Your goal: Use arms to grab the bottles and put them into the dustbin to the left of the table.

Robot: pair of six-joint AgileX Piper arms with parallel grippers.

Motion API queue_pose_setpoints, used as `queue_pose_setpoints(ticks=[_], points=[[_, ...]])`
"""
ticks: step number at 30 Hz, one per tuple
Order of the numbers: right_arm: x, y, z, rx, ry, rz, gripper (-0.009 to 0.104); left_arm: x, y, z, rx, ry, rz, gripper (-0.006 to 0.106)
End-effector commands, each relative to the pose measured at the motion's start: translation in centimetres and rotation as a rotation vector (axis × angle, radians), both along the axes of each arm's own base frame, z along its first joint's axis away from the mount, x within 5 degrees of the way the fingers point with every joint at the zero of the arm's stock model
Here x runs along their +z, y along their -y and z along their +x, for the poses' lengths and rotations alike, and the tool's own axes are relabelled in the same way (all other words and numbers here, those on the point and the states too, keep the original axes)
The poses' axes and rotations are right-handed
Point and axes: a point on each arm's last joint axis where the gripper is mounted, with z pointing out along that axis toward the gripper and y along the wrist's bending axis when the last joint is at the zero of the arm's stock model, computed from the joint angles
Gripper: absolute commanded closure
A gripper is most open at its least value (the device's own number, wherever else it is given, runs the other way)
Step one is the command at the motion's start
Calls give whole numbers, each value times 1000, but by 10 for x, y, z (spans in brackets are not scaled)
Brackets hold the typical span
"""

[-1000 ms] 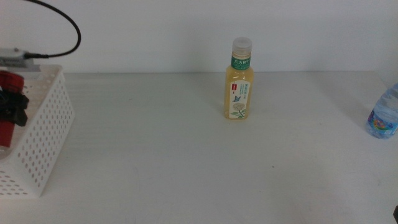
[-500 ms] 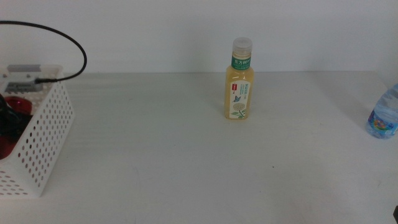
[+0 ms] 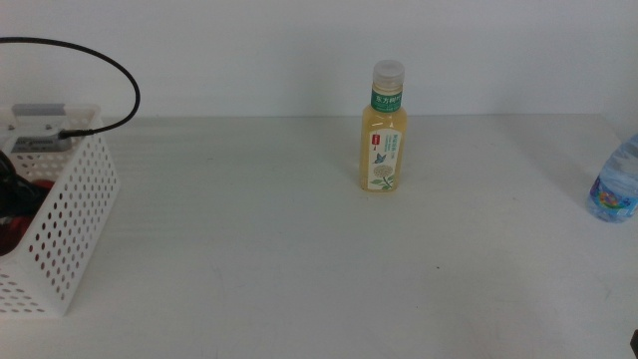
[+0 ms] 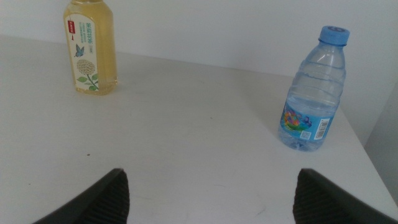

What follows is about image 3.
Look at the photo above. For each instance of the red soda can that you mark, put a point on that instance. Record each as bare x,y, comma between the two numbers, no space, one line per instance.
10,237

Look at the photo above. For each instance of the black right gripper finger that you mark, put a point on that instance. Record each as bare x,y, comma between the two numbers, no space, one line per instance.
635,346

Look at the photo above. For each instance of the yellow tea bottle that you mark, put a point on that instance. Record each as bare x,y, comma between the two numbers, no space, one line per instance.
384,144

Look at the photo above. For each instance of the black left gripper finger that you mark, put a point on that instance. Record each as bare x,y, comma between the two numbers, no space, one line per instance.
22,202

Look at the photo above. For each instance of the clear water bottle blue cap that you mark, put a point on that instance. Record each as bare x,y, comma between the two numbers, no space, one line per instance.
615,189

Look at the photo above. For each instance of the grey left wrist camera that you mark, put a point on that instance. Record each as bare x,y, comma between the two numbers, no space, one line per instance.
37,144

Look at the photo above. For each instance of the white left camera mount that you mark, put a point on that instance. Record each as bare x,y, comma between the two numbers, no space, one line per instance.
27,127

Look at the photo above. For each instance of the white perforated plastic basket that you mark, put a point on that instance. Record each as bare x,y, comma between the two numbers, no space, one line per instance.
75,209

